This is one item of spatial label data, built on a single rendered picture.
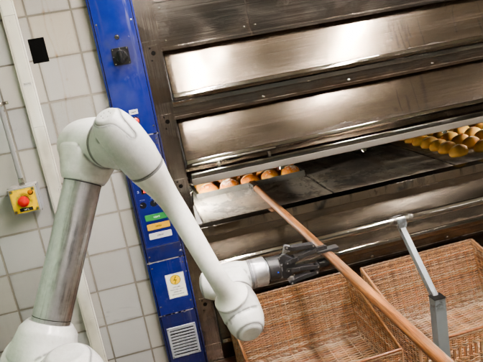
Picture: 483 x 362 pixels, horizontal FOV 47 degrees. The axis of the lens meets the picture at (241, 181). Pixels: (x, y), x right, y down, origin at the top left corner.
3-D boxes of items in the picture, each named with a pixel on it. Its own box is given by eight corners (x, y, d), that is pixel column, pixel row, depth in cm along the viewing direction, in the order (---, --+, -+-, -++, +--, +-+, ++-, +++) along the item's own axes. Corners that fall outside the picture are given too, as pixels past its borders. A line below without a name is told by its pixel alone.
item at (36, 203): (16, 211, 210) (9, 185, 207) (44, 205, 211) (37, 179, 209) (13, 216, 203) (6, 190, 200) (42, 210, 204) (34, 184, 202)
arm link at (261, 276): (248, 281, 178) (266, 277, 179) (254, 294, 169) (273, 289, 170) (243, 256, 175) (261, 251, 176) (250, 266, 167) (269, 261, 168)
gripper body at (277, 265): (261, 253, 176) (289, 246, 177) (265, 277, 178) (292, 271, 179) (267, 261, 169) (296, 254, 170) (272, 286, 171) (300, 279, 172)
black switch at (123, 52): (114, 66, 203) (107, 36, 200) (131, 62, 204) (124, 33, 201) (114, 66, 199) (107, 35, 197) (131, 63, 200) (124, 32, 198)
